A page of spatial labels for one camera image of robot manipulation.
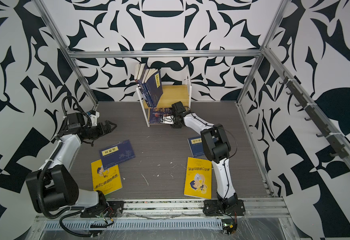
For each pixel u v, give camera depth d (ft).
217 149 1.86
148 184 2.69
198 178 2.72
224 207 2.14
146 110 2.99
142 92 2.65
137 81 2.44
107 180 2.71
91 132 2.35
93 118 2.54
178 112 2.65
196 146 3.16
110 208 2.39
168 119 2.92
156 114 3.43
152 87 2.60
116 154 2.98
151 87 2.59
